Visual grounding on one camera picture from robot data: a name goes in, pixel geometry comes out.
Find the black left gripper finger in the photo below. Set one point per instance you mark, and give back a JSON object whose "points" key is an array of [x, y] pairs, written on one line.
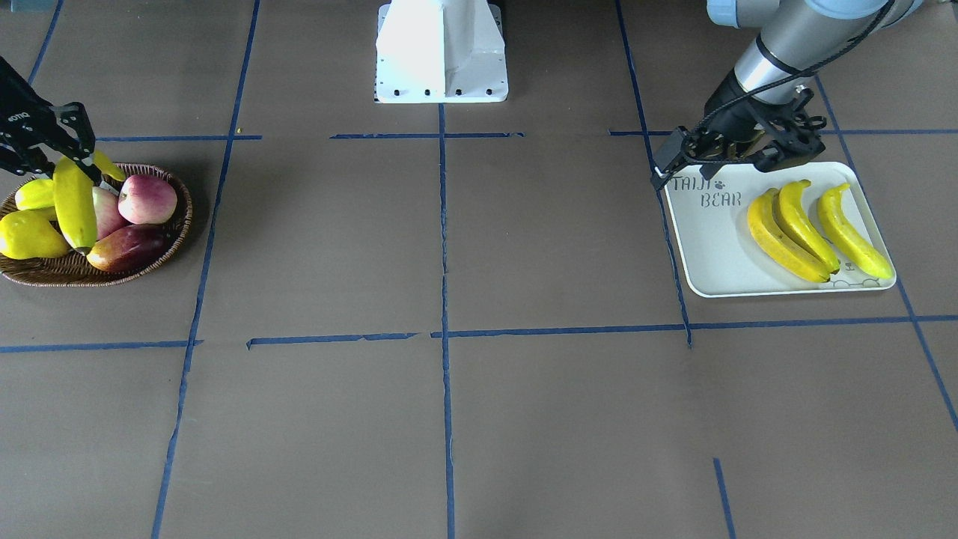
{"points": [[672, 155]]}

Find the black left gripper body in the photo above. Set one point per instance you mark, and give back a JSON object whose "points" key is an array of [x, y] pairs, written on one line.
{"points": [[728, 111]]}

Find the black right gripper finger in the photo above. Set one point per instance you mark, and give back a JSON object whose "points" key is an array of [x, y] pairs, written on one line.
{"points": [[78, 161]]}

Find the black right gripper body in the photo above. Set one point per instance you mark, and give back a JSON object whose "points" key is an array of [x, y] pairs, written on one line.
{"points": [[16, 112]]}

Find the yellow banana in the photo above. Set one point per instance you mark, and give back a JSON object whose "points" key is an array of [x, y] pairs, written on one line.
{"points": [[789, 213], [29, 234], [778, 245], [74, 203], [840, 231]]}

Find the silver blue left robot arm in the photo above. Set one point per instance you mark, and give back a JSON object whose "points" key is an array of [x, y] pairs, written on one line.
{"points": [[794, 41]]}

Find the brown wicker basket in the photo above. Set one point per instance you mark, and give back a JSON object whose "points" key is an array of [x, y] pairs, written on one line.
{"points": [[73, 270]]}

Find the white bear tray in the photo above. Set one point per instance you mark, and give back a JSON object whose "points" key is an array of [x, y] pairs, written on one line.
{"points": [[719, 255]]}

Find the purple eggplant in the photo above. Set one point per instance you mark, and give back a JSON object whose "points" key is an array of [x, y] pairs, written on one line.
{"points": [[130, 248]]}

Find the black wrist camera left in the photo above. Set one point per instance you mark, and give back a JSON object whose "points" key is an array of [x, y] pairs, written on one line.
{"points": [[795, 138]]}

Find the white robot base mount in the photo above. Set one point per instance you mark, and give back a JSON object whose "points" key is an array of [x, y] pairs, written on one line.
{"points": [[440, 52]]}

